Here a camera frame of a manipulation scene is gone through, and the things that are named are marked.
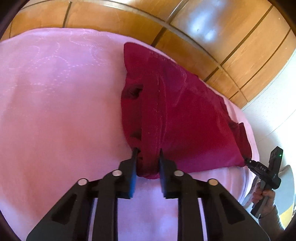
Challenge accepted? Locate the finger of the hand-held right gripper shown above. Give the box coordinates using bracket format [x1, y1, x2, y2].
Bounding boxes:
[244, 158, 255, 171]

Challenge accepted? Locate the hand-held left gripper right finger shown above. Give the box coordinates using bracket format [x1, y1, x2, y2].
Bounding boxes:
[159, 149, 271, 241]

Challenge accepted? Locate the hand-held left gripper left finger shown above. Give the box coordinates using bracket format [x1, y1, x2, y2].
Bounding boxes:
[26, 148, 141, 241]

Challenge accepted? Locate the dark red garment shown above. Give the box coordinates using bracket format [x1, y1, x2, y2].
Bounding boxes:
[121, 42, 252, 180]

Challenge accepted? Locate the person's right forearm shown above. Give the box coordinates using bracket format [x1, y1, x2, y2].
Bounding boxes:
[258, 204, 286, 232]

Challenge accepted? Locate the person's right hand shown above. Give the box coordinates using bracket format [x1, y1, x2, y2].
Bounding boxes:
[252, 182, 277, 217]

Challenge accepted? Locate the grey and yellow cushion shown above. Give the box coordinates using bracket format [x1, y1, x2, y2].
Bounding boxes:
[276, 164, 296, 231]

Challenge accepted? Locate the pink blanket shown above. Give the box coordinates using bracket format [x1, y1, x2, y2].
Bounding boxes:
[0, 28, 260, 241]

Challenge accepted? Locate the glossy wooden wardrobe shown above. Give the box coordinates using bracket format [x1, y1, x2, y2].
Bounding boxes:
[0, 0, 296, 109]

